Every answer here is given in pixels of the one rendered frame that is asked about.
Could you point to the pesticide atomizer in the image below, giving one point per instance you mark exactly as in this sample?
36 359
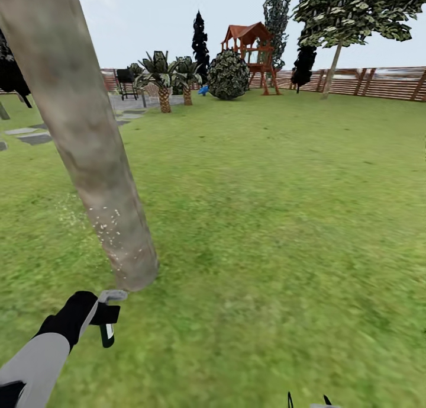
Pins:
107 335

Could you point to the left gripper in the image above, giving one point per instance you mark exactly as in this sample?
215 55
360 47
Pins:
109 315

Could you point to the charcoal grill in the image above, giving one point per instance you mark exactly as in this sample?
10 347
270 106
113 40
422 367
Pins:
124 76

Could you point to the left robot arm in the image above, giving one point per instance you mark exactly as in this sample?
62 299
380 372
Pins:
27 379

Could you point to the garden chair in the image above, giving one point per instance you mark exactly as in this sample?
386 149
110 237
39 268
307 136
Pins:
152 91

